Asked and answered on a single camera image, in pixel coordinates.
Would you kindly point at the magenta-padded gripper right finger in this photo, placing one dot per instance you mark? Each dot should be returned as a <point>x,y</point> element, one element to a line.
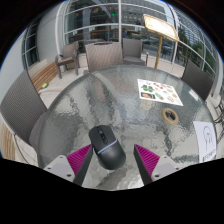
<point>148,160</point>

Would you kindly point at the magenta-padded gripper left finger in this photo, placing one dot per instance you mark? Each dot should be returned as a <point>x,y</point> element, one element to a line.
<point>78,160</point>

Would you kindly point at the black computer mouse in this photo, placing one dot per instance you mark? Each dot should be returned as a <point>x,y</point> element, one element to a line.
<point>108,150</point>

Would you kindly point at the beige tape roll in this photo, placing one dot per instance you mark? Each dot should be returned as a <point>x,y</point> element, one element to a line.
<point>165,119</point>

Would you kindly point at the printed picture sheet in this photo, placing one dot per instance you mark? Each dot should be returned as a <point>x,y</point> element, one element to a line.
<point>159,91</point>

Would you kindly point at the wooden slatted bench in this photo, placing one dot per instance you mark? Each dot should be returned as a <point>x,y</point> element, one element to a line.
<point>7,141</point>
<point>45,75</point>

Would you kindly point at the grey wicker chair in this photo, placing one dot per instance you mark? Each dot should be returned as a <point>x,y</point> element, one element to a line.
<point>103,55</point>
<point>196,78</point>
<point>20,103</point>

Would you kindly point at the small yellow-green object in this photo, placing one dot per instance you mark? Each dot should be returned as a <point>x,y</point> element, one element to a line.
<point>44,85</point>

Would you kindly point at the black metal chair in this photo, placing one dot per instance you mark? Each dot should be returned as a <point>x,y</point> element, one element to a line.
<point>220,110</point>

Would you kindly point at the grey wicker armchair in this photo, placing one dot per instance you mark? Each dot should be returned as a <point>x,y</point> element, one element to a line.
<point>70,50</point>
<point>132,46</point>

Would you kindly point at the gold menu stand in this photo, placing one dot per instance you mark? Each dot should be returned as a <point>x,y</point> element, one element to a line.
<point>161,26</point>

